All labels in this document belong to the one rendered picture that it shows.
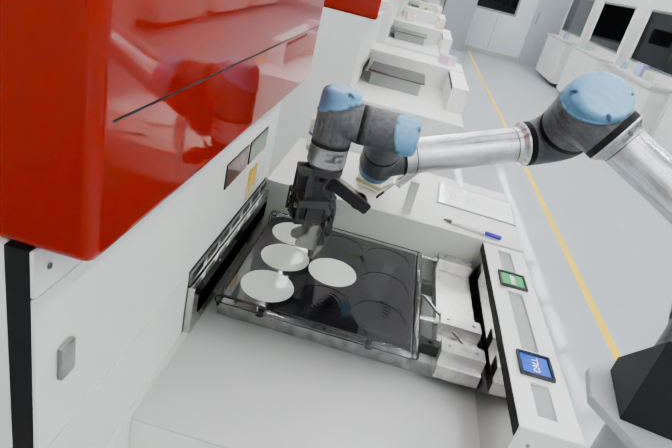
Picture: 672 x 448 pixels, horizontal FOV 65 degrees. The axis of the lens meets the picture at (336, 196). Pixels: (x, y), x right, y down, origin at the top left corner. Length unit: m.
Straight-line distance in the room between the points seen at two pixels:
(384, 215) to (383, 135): 0.34
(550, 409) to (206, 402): 0.52
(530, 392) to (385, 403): 0.24
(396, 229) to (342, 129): 0.39
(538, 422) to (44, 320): 0.65
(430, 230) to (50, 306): 0.91
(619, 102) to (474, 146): 0.27
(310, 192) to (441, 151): 0.28
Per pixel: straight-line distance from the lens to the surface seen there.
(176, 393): 0.91
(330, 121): 0.95
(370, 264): 1.15
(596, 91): 1.09
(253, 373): 0.95
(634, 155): 1.10
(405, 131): 0.96
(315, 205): 1.01
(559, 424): 0.88
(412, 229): 1.26
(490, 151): 1.14
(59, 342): 0.58
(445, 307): 1.14
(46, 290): 0.52
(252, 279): 1.02
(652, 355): 1.16
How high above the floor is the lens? 1.49
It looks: 24 degrees down
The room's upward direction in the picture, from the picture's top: 14 degrees clockwise
